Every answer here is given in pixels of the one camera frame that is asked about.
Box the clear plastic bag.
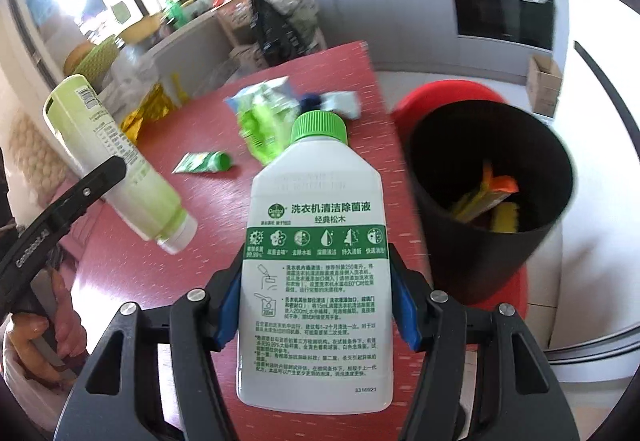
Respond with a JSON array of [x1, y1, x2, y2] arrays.
[[102, 44, 161, 112]]

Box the person's left hand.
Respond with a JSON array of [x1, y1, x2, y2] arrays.
[[0, 268, 90, 373]]

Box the beige quilted cushion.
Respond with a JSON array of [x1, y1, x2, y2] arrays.
[[10, 114, 68, 217]]

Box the green tube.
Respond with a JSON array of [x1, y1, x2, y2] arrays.
[[171, 150, 233, 175]]

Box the golden foil bag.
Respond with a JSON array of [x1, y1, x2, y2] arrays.
[[120, 81, 183, 144]]

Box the pale green bottle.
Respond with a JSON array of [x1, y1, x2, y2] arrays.
[[42, 74, 199, 255]]

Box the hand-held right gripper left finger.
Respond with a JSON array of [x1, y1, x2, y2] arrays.
[[60, 258, 246, 441]]

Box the blue and white wrapper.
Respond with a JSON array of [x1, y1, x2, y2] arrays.
[[300, 90, 362, 119]]

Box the black plastic bag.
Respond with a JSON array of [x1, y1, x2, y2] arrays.
[[251, 0, 328, 72]]

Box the green plastic bag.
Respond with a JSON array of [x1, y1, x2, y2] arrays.
[[223, 76, 306, 165]]

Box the yellow sponge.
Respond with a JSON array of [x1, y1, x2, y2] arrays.
[[492, 202, 521, 233]]

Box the red plastic stool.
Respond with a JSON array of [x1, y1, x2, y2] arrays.
[[389, 81, 531, 322]]

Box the green plastic basket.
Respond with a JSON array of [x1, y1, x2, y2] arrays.
[[70, 35, 126, 87]]

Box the black trash bin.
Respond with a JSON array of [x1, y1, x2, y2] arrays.
[[402, 102, 575, 307]]

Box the orange packet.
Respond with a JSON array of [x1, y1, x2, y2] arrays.
[[450, 160, 519, 224]]

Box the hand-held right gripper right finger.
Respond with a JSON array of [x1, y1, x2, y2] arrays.
[[387, 243, 576, 441]]

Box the cardboard box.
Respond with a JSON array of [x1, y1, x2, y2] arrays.
[[525, 54, 565, 118]]

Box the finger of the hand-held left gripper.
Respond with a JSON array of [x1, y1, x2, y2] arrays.
[[47, 156, 127, 236]]

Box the green dish soap bottle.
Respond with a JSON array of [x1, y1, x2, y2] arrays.
[[162, 0, 193, 29]]

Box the yellow bowl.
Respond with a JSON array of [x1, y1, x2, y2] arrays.
[[122, 14, 166, 44]]

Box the white bottle with green cap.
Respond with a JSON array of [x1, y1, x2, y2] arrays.
[[235, 110, 396, 414]]

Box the black built-in oven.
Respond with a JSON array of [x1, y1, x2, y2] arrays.
[[446, 0, 557, 52]]

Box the orange round fruit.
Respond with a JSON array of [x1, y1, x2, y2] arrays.
[[62, 44, 93, 77]]

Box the grey lower cabinets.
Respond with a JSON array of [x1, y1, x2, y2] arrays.
[[295, 0, 453, 72]]

